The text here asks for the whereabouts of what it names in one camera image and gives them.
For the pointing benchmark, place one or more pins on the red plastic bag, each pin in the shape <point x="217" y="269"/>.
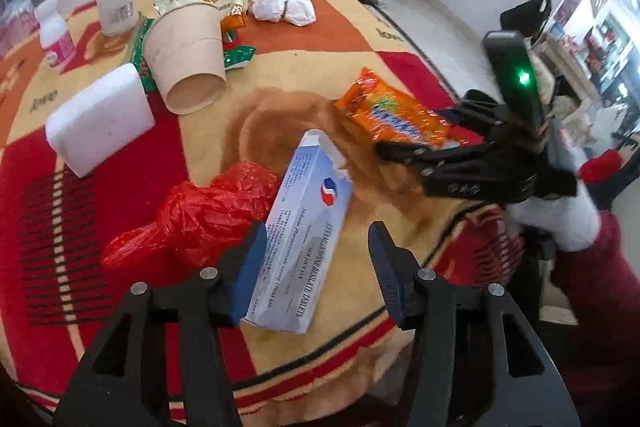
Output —
<point x="200" y="217"/>

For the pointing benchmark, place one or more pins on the crumpled white tissue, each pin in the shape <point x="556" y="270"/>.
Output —
<point x="285" y="9"/>

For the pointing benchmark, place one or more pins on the white foam block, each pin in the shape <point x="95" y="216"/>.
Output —
<point x="100" y="117"/>

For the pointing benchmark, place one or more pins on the orange snack packet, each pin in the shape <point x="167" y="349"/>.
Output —
<point x="395" y="112"/>

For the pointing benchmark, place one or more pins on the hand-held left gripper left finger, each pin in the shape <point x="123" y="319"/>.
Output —
<point x="245" y="267"/>

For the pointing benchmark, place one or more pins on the white pill bottle pink label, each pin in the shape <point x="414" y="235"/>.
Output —
<point x="56" y="42"/>

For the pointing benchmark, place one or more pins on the beige paper cup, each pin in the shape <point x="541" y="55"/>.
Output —
<point x="185" y="57"/>

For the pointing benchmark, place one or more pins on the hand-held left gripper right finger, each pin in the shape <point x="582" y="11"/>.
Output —
<point x="387" y="272"/>

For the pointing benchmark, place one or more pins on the green snack packet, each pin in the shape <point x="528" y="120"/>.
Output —
<point x="240" y="56"/>

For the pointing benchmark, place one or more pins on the white blue medicine box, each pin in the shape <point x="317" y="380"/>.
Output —
<point x="305" y="227"/>

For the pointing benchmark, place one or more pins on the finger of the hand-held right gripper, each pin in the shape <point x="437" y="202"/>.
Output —
<point x="430" y="162"/>
<point x="485" y="117"/>

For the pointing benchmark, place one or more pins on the black garment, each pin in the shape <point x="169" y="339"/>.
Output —
<point x="525" y="17"/>

